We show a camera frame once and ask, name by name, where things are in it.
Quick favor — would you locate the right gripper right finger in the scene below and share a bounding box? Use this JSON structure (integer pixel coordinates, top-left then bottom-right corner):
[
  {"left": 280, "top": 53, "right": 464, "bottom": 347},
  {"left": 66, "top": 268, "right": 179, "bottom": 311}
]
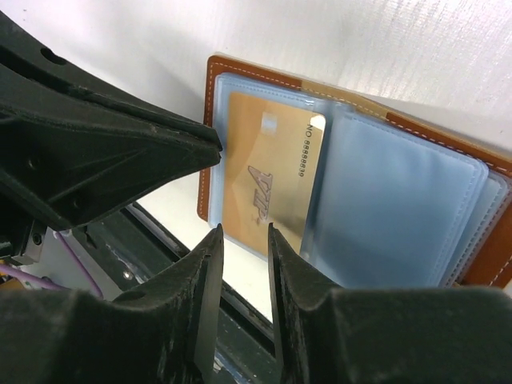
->
[{"left": 268, "top": 227, "right": 511, "bottom": 383}]

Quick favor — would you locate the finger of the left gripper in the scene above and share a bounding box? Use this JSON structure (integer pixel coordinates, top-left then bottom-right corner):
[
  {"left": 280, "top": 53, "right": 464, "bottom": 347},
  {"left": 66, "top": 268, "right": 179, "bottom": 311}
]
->
[
  {"left": 1, "top": 14, "right": 222, "bottom": 150},
  {"left": 1, "top": 116, "right": 221, "bottom": 230}
]

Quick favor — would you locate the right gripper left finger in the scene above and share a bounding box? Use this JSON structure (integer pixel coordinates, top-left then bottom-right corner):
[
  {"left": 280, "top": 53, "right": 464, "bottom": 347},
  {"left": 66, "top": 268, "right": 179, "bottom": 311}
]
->
[{"left": 1, "top": 227, "right": 224, "bottom": 383}]

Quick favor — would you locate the brown leather card holder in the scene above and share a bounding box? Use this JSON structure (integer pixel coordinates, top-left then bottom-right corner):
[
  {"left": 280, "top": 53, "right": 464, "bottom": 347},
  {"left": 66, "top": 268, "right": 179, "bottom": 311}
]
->
[{"left": 198, "top": 55, "right": 511, "bottom": 288}]

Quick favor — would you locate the gold credit card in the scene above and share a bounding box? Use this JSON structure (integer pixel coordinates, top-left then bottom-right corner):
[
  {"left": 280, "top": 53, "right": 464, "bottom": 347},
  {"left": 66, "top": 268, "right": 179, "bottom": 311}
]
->
[{"left": 222, "top": 92, "right": 327, "bottom": 256}]

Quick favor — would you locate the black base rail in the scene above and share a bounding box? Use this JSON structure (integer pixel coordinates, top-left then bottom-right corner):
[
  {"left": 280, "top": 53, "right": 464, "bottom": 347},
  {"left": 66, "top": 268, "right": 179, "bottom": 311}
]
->
[{"left": 77, "top": 204, "right": 278, "bottom": 383}]

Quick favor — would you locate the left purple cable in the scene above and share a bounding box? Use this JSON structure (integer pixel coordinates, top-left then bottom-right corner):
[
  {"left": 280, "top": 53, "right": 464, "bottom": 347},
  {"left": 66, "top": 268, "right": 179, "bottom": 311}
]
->
[{"left": 0, "top": 231, "right": 103, "bottom": 297}]

